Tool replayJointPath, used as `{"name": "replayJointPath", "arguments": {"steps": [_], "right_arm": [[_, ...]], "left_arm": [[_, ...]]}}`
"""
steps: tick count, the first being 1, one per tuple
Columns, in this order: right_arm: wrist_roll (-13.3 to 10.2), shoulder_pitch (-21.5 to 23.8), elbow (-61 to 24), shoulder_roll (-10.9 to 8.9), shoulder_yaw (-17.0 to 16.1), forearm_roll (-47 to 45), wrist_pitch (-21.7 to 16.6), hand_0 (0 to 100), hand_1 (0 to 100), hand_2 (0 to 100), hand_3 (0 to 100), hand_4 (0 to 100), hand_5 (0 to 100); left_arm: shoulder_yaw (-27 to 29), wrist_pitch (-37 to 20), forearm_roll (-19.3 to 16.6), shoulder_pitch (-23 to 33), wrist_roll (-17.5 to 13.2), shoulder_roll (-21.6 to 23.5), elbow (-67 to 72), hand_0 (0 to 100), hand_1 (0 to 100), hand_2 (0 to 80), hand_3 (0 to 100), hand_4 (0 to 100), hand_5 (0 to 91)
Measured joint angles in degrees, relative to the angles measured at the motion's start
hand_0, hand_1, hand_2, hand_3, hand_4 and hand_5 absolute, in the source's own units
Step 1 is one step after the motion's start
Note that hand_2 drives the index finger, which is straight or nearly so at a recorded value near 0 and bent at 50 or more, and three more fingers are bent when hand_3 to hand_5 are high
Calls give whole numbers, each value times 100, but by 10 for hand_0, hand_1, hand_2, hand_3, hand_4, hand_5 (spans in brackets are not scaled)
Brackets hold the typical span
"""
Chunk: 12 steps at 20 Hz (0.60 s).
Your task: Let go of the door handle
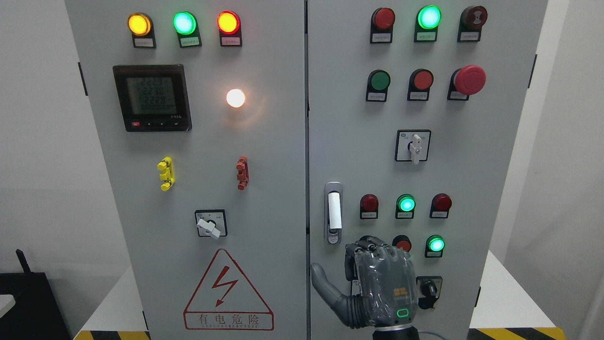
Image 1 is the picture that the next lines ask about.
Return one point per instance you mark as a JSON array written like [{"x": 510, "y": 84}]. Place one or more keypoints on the white rotary selector switch left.
[{"x": 211, "y": 223}]

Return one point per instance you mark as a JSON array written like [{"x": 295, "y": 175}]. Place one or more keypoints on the black rotary knob switch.
[{"x": 429, "y": 288}]

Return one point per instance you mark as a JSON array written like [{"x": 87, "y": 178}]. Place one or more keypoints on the red indicator light top right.
[{"x": 381, "y": 26}]

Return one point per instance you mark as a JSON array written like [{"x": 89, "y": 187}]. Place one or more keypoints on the red emergency stop mushroom button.
[{"x": 466, "y": 81}]

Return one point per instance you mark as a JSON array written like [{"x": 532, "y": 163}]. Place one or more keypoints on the yellow indicator light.
[{"x": 142, "y": 30}]

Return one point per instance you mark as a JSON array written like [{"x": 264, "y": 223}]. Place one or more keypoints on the grey left cabinet door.
[{"x": 266, "y": 221}]

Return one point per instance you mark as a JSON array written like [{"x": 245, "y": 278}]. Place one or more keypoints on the white rotary selector switch upper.
[{"x": 412, "y": 145}]

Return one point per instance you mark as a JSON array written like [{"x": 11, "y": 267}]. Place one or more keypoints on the green lit indicator middle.
[{"x": 405, "y": 205}]

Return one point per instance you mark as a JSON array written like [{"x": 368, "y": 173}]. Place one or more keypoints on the white rotary selector switch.
[
  {"x": 354, "y": 287},
  {"x": 412, "y": 145},
  {"x": 211, "y": 223}
]

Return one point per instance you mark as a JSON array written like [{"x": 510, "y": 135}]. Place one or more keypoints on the red push button lower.
[{"x": 402, "y": 242}]

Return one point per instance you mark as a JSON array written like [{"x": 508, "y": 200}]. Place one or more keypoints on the green lit indicator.
[
  {"x": 426, "y": 25},
  {"x": 405, "y": 205}
]

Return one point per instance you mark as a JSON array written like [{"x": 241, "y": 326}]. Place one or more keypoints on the green indicator light top left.
[{"x": 187, "y": 30}]

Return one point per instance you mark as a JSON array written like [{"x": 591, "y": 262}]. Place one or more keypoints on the black digital power meter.
[{"x": 153, "y": 98}]

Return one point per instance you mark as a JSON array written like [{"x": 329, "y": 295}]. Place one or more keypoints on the red lit indicator light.
[{"x": 229, "y": 29}]

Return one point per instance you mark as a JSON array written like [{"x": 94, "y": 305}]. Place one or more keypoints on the green push button upper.
[{"x": 377, "y": 86}]

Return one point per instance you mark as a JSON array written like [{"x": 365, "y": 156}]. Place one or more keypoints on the red push button upper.
[{"x": 420, "y": 83}]

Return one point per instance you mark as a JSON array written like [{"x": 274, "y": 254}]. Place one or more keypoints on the grey right cabinet door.
[{"x": 352, "y": 141}]

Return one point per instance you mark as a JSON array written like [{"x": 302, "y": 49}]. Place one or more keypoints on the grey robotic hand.
[{"x": 388, "y": 291}]

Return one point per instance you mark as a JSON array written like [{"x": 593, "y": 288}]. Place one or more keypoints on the red indicator light middle right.
[{"x": 440, "y": 206}]

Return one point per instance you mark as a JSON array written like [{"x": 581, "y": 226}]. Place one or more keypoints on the green lit push button lower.
[{"x": 434, "y": 246}]

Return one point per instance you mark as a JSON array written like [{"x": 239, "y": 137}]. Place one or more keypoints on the red indicator light middle left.
[{"x": 369, "y": 207}]

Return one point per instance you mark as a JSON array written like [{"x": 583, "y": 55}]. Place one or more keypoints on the white rotary selector switch lower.
[{"x": 354, "y": 287}]

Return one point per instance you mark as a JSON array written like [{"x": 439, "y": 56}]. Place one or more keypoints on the black box at left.
[{"x": 35, "y": 315}]

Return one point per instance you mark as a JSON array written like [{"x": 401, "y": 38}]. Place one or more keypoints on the grey cabinet door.
[
  {"x": 352, "y": 141},
  {"x": 266, "y": 221}
]

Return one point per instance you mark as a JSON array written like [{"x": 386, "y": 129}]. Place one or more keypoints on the white glowing indicator light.
[{"x": 235, "y": 98}]

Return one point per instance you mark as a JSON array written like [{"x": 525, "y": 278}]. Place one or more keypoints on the green lit indicator top right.
[{"x": 426, "y": 25}]

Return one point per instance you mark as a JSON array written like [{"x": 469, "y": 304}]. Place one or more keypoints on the red electrical warning triangle sticker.
[{"x": 226, "y": 300}]

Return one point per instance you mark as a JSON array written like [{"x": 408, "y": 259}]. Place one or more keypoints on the red terminal connector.
[{"x": 243, "y": 175}]

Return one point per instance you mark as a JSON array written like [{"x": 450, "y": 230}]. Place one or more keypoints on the yellow terminal connector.
[{"x": 165, "y": 166}]

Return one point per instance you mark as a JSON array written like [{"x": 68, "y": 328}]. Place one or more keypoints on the dark red buzzer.
[{"x": 472, "y": 20}]

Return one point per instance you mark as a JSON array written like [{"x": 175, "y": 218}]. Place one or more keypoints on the silver door handle lock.
[{"x": 333, "y": 212}]

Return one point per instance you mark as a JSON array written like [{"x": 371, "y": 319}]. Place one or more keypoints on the red push button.
[
  {"x": 402, "y": 242},
  {"x": 420, "y": 83}
]

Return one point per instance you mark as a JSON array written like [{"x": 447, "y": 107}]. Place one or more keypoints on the robot forearm wrist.
[{"x": 404, "y": 331}]

